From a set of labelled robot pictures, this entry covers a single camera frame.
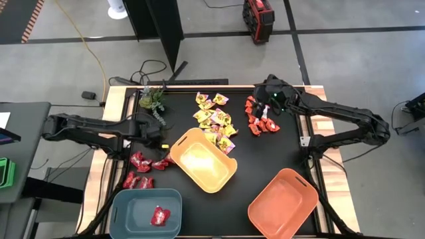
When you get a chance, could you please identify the blue-grey plastic bin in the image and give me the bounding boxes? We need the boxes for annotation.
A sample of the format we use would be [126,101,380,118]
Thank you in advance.
[109,188,183,239]

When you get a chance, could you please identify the white fan base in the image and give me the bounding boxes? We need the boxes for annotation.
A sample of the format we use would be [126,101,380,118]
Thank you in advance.
[106,0,129,20]

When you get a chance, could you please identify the black power strip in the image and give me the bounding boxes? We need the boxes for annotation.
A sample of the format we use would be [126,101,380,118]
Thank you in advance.
[147,78,229,86]

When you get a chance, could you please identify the grey side table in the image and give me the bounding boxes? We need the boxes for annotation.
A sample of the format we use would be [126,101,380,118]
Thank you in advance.
[0,101,52,204]

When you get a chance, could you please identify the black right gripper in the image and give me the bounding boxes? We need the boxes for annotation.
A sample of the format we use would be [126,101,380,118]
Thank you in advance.
[253,73,295,120]

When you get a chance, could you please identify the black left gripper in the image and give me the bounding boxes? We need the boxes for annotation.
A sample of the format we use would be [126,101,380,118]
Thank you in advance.
[132,114,175,157]

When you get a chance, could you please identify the black cable bundle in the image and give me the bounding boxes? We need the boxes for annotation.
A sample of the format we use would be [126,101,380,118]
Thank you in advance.
[108,59,168,86]

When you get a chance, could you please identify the black aluminium table frame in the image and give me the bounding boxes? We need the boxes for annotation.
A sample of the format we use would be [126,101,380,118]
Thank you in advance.
[75,84,363,239]

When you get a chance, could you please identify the green plastic tray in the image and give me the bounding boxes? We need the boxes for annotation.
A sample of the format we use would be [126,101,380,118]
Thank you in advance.
[0,157,17,189]

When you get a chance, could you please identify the small artificial green plant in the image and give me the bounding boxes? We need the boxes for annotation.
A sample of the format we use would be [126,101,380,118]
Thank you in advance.
[138,85,169,127]

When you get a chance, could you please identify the yellow extension cable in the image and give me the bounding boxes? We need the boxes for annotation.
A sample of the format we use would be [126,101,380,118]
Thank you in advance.
[52,0,108,100]

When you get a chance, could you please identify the black mat with striped edge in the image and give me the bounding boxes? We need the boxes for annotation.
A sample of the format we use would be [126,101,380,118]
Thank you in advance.
[0,0,46,45]

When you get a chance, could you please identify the pale yellow-orange plastic bin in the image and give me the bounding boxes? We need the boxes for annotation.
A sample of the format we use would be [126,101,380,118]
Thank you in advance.
[169,127,238,194]

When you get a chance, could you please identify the black floor equipment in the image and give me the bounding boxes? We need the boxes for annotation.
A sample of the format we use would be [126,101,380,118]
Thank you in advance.
[390,92,425,136]

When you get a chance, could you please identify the black partition panel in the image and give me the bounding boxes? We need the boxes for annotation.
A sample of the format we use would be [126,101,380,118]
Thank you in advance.
[122,0,189,82]

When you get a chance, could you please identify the dark tablet device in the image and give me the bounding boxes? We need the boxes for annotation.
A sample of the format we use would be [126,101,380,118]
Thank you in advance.
[0,127,22,146]

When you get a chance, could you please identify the orange plastic bin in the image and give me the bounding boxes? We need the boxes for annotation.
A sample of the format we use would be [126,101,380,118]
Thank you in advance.
[247,168,319,239]

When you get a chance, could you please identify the red and black tool case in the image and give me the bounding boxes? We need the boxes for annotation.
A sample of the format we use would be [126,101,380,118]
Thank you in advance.
[242,0,276,45]

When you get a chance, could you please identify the black low bench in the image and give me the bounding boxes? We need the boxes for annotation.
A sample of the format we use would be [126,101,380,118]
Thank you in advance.
[21,177,84,204]

